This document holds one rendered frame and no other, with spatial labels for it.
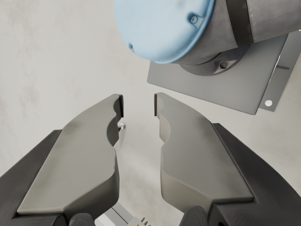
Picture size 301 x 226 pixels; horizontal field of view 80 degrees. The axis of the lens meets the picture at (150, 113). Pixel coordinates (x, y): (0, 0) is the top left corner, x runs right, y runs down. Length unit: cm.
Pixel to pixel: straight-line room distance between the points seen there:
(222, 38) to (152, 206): 166
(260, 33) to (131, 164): 156
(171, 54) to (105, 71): 148
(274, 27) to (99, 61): 158
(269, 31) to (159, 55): 10
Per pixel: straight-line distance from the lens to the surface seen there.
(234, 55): 34
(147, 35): 19
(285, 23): 20
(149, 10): 19
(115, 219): 121
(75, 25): 196
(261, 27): 20
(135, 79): 145
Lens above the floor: 117
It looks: 57 degrees down
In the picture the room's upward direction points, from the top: 110 degrees counter-clockwise
